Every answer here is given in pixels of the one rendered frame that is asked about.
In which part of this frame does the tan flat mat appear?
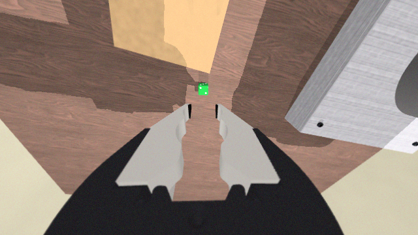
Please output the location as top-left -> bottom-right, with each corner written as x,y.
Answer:
108,0 -> 229,73

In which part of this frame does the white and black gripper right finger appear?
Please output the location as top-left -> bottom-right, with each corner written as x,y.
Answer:
216,104 -> 344,235

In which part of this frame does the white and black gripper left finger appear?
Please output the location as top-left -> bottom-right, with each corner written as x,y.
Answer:
43,104 -> 191,235

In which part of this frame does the green die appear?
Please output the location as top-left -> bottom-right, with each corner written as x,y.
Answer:
199,83 -> 208,95

